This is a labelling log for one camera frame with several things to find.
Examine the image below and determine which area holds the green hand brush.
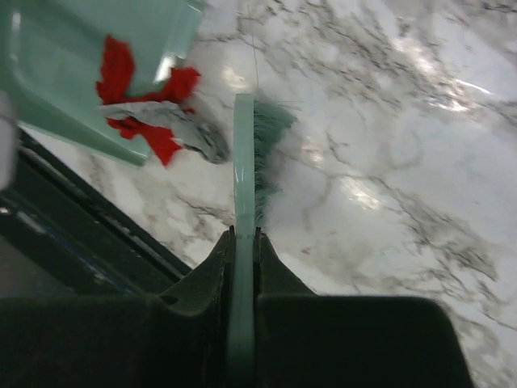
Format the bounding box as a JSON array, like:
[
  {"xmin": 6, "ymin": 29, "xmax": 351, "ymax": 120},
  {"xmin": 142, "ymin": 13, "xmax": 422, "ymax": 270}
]
[{"xmin": 226, "ymin": 93, "xmax": 296, "ymax": 387}]

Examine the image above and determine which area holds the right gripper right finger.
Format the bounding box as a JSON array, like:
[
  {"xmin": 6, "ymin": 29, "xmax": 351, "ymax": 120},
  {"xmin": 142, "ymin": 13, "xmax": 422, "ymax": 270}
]
[{"xmin": 254, "ymin": 233, "xmax": 473, "ymax": 387}]

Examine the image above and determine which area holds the grey paper scrap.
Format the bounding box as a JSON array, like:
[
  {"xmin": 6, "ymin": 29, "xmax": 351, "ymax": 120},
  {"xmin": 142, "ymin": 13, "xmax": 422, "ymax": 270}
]
[{"xmin": 98, "ymin": 101, "xmax": 230, "ymax": 165}]

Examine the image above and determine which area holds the red paper scrap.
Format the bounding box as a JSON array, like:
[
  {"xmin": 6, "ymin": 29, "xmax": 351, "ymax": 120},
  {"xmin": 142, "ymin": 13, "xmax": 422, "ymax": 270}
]
[
  {"xmin": 95, "ymin": 35, "xmax": 201, "ymax": 105},
  {"xmin": 107, "ymin": 117, "xmax": 182, "ymax": 167}
]

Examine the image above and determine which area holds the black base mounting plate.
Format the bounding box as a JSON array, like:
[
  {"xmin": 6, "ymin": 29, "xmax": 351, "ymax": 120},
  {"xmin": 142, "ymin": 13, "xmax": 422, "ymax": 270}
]
[{"xmin": 1, "ymin": 131, "xmax": 191, "ymax": 295}]

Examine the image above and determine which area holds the green plastic dustpan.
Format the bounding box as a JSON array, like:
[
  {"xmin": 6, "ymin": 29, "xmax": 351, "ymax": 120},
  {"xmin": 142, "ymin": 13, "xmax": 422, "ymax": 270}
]
[{"xmin": 1, "ymin": 1, "xmax": 205, "ymax": 166}]

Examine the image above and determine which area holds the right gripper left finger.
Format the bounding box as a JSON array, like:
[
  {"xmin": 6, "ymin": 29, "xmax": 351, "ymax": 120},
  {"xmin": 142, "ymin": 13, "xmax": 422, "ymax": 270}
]
[{"xmin": 1, "ymin": 230, "xmax": 235, "ymax": 387}]

